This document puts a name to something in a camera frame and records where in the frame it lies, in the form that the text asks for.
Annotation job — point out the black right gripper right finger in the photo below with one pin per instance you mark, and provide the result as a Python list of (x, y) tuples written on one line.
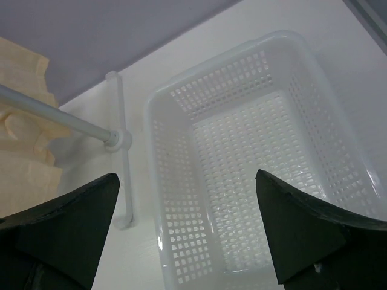
[(317, 245)]

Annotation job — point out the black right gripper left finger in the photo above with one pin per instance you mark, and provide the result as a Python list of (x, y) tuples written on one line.
[(58, 244)]

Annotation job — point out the cream yellow underwear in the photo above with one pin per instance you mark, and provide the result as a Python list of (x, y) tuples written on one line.
[(28, 174)]

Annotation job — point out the white metal clothes rack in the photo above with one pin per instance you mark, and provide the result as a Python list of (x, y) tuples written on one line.
[(117, 139)]

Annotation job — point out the white plastic mesh basket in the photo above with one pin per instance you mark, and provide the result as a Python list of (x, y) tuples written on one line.
[(263, 105)]

